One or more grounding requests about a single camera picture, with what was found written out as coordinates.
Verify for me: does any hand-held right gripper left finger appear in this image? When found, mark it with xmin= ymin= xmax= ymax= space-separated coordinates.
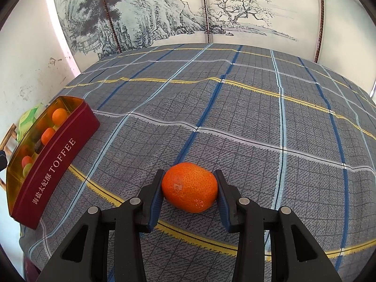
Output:
xmin=37 ymin=169 xmax=165 ymax=282

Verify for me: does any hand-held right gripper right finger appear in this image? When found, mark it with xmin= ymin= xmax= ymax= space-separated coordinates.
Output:
xmin=214 ymin=169 xmax=343 ymax=282

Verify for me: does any large orange tangerine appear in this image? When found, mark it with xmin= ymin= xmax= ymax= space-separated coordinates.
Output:
xmin=161 ymin=162 xmax=219 ymax=213

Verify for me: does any dark red rectangular tin box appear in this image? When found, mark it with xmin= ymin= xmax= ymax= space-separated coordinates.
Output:
xmin=6 ymin=95 xmax=100 ymax=230

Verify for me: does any round orange tangerine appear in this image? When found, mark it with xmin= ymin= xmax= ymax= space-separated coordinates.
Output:
xmin=52 ymin=108 xmax=69 ymax=125
xmin=41 ymin=128 xmax=56 ymax=145

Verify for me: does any wooden chair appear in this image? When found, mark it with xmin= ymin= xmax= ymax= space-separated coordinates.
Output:
xmin=0 ymin=124 xmax=17 ymax=193

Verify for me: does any green tissue pack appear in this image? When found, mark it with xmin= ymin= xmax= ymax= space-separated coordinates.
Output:
xmin=17 ymin=103 xmax=49 ymax=141

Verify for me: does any grey plaid tablecloth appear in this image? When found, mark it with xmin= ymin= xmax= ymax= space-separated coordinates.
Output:
xmin=19 ymin=43 xmax=376 ymax=282

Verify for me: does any ink landscape painting screen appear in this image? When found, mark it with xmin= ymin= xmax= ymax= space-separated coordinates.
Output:
xmin=50 ymin=0 xmax=376 ymax=94

